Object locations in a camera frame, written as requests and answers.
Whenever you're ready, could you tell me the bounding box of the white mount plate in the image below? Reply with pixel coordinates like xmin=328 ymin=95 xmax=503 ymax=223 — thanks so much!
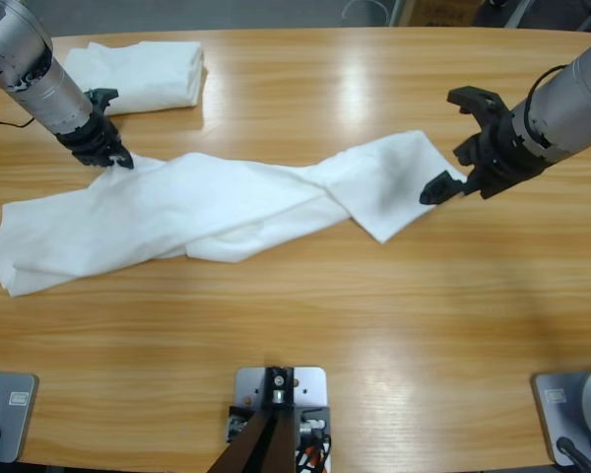
xmin=233 ymin=365 xmax=330 ymax=410

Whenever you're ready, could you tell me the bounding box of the white T-shirt with small print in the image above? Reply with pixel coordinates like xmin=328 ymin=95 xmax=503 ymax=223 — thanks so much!
xmin=0 ymin=128 xmax=474 ymax=299

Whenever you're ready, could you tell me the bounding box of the silver bracket fitting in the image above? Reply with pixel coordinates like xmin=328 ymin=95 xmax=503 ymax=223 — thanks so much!
xmin=298 ymin=416 xmax=326 ymax=439
xmin=226 ymin=413 xmax=250 ymax=440

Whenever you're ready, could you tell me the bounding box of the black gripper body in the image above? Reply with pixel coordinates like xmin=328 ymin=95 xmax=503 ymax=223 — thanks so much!
xmin=452 ymin=105 xmax=548 ymax=201
xmin=53 ymin=110 xmax=127 ymax=169

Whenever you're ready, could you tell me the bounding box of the folded white T-shirt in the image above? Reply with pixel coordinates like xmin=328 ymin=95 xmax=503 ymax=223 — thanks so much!
xmin=63 ymin=40 xmax=207 ymax=117

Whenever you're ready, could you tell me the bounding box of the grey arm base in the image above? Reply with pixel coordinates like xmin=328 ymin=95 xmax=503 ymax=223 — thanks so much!
xmin=531 ymin=365 xmax=591 ymax=467
xmin=0 ymin=372 xmax=38 ymax=464

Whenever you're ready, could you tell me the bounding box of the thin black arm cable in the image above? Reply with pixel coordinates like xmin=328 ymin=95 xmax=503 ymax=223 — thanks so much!
xmin=0 ymin=113 xmax=36 ymax=129
xmin=525 ymin=63 xmax=570 ymax=117

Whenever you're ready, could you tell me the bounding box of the dark camera post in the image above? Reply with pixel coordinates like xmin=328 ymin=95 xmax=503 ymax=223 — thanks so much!
xmin=209 ymin=365 xmax=296 ymax=473

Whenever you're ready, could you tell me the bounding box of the orange clamp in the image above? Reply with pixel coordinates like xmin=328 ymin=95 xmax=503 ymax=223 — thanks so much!
xmin=295 ymin=439 xmax=334 ymax=473

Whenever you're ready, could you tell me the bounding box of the brown cardboard box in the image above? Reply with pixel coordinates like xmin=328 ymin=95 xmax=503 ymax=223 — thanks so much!
xmin=403 ymin=0 xmax=479 ymax=27

